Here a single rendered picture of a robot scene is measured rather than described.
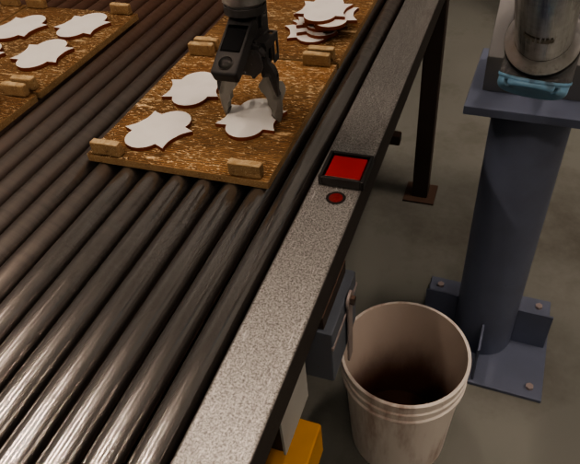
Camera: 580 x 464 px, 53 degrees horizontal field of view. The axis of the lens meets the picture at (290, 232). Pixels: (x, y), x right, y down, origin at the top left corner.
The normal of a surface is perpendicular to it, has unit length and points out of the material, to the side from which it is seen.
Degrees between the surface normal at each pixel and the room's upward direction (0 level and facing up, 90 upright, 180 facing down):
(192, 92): 0
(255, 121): 0
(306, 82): 0
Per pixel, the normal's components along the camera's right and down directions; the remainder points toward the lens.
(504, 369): -0.07, -0.73
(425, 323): -0.49, 0.58
